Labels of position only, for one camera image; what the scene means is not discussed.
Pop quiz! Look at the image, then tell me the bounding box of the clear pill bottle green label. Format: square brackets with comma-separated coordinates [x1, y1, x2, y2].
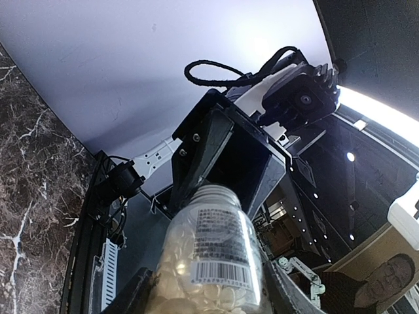
[145, 184, 271, 313]

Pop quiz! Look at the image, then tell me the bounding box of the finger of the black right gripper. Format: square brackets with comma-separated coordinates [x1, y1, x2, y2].
[169, 109, 234, 209]
[244, 154, 286, 219]

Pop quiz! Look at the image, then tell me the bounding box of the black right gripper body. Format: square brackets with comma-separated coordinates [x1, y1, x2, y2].
[170, 89, 291, 218]

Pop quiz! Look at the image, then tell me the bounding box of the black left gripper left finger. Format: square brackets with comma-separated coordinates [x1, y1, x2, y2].
[104, 268, 153, 314]

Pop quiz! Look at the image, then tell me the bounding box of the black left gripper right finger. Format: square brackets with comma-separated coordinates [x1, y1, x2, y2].
[263, 262, 324, 314]

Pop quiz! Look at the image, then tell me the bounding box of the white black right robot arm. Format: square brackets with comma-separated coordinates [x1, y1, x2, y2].
[96, 89, 291, 218]

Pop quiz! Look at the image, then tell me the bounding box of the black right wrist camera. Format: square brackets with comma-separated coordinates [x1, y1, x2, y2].
[257, 63, 340, 131]

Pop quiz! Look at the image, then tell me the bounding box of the white slotted cable duct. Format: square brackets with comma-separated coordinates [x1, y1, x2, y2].
[100, 238, 118, 311]

